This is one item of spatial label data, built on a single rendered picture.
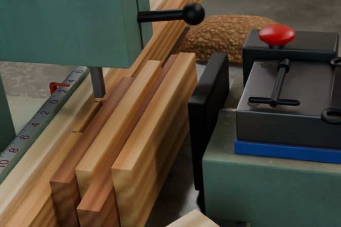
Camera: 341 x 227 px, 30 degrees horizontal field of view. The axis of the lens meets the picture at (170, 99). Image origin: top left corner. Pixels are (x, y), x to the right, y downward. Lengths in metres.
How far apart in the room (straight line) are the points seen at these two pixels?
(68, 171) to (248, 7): 2.74
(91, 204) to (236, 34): 0.35
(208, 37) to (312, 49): 0.25
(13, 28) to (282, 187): 0.27
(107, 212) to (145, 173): 0.05
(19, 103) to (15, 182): 0.43
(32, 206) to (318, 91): 0.24
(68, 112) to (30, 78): 2.18
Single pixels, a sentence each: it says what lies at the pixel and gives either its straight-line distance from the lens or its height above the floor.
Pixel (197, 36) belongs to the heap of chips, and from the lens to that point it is 0.78.
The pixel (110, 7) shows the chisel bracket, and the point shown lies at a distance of 0.53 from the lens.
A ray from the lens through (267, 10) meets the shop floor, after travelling 3.18.
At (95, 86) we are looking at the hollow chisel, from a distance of 0.61.
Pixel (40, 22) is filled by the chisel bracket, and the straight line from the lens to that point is 0.57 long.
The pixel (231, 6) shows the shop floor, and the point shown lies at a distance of 3.24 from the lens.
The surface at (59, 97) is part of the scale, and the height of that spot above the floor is 0.96.
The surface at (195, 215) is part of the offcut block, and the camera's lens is 0.47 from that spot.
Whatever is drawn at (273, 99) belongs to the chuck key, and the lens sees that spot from 0.48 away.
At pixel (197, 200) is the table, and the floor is 0.90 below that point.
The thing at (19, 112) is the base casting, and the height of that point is 0.80.
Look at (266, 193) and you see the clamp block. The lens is 0.51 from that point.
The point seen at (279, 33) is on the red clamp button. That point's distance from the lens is 0.54.
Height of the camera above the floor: 1.26
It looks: 31 degrees down
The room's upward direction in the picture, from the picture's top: 6 degrees counter-clockwise
